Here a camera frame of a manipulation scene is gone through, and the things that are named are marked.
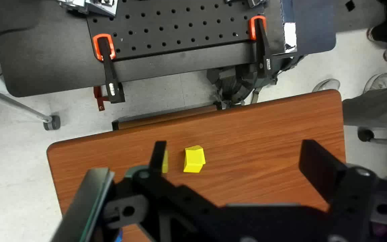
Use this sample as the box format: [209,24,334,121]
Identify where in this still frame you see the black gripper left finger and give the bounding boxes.
[147,140,168,176]

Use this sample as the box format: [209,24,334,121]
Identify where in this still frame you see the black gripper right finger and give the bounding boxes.
[297,139,350,211]

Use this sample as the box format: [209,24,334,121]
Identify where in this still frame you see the yellow block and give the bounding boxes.
[183,144,207,175]

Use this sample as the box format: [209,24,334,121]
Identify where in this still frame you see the office chair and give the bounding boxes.
[356,127,387,147]

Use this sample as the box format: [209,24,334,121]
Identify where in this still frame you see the person in grey trousers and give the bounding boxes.
[342,0,387,132]

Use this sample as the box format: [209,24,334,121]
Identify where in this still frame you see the orange black bar clamp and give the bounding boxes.
[248,15,277,77]
[92,32,127,113]

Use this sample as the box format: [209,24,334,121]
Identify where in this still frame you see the black perforated breadboard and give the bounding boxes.
[85,0,291,62]

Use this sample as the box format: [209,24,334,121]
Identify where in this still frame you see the grey metal leg with caster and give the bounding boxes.
[0,84,63,132]

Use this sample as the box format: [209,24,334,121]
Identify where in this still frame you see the grey metal camera mount plate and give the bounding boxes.
[50,167,116,242]

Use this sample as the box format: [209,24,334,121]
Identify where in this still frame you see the black cable bundle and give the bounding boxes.
[206,66,272,108]

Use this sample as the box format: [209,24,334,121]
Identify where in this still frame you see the silver metal bracket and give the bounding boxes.
[58,0,120,19]

